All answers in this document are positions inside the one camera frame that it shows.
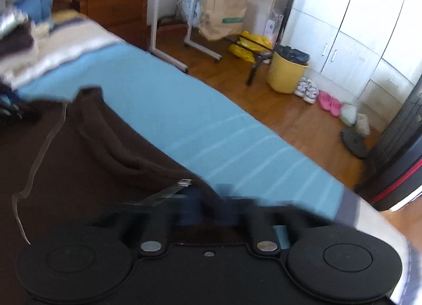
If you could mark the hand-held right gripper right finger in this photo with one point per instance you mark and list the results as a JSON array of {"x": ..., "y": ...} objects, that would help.
[{"x": 262, "y": 229}]

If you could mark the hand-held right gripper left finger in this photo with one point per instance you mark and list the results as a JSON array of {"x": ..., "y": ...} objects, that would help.
[{"x": 153, "y": 229}]

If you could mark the dark brown knit sweater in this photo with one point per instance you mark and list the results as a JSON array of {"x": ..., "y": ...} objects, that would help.
[{"x": 82, "y": 166}]

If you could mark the stack of folded clothes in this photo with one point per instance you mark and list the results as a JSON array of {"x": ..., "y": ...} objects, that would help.
[{"x": 16, "y": 41}]

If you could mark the dark grey slippers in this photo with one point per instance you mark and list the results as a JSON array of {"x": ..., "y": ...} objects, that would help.
[{"x": 354, "y": 143}]

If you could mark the bed with blue striped sheet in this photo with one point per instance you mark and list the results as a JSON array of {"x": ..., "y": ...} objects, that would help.
[{"x": 158, "y": 100}]

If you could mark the pink slipper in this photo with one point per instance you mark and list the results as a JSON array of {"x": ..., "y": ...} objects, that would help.
[
  {"x": 324, "y": 100},
  {"x": 335, "y": 107}
]

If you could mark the pale grey slipper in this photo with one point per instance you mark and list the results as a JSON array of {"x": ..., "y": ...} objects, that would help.
[
  {"x": 362, "y": 124},
  {"x": 348, "y": 115}
]

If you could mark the white sneaker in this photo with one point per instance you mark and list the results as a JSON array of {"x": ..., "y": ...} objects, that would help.
[
  {"x": 300, "y": 87},
  {"x": 310, "y": 93}
]

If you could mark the black suitcase with red stripe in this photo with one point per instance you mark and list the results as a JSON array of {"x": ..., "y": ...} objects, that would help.
[{"x": 395, "y": 160}]

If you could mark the yellow trash bin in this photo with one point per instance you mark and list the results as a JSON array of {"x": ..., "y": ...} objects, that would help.
[{"x": 285, "y": 74}]

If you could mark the yellow plastic bag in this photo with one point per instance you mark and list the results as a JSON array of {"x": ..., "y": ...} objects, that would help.
[{"x": 254, "y": 41}]

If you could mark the pink and white package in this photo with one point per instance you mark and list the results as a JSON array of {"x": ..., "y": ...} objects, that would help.
[{"x": 274, "y": 26}]

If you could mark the white-framed rolling table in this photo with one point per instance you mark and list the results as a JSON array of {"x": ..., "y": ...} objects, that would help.
[{"x": 154, "y": 11}]

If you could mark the brown paper bag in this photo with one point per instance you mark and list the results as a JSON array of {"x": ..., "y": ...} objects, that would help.
[{"x": 224, "y": 14}]

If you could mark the white plastic bag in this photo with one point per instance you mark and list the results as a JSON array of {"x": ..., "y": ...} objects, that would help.
[{"x": 191, "y": 11}]

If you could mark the wooden nightstand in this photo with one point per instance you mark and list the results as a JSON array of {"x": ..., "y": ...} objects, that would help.
[{"x": 115, "y": 11}]

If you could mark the white wardrobe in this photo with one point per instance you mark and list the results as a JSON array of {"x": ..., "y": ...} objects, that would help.
[{"x": 356, "y": 21}]

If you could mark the blue pillow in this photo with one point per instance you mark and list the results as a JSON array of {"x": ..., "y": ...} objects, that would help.
[{"x": 34, "y": 5}]

